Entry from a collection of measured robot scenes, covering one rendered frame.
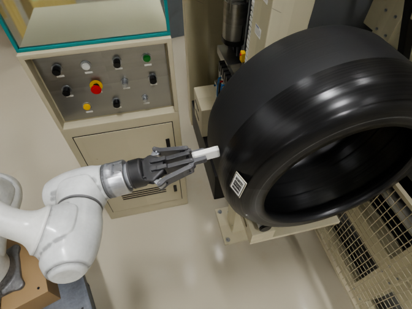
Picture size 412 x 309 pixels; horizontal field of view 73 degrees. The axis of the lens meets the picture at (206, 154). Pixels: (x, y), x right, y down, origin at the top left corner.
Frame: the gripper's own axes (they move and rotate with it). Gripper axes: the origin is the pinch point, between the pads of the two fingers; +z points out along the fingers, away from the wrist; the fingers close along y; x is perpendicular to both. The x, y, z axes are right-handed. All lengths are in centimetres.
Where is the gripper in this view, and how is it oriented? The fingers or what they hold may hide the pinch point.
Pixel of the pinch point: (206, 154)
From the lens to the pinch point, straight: 72.2
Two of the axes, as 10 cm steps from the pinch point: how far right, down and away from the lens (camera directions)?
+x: 1.4, 6.0, 7.9
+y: -2.3, -7.6, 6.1
